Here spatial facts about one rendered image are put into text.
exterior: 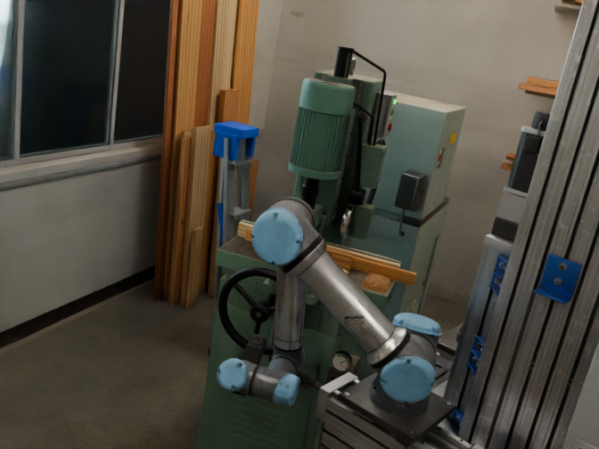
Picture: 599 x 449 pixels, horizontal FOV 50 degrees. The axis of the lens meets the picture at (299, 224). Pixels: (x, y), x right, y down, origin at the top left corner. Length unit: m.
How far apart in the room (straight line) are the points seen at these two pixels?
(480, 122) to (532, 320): 2.82
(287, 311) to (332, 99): 0.76
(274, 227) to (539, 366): 0.72
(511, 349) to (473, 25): 2.97
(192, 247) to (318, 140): 1.70
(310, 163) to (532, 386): 0.96
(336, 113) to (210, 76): 1.85
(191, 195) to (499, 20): 2.18
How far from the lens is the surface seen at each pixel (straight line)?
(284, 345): 1.63
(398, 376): 1.43
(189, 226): 3.62
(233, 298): 2.23
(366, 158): 2.31
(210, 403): 2.45
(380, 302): 2.07
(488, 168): 4.34
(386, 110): 2.38
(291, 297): 1.58
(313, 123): 2.07
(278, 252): 1.37
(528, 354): 1.64
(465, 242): 4.46
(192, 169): 3.54
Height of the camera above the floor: 1.69
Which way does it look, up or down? 18 degrees down
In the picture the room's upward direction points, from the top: 10 degrees clockwise
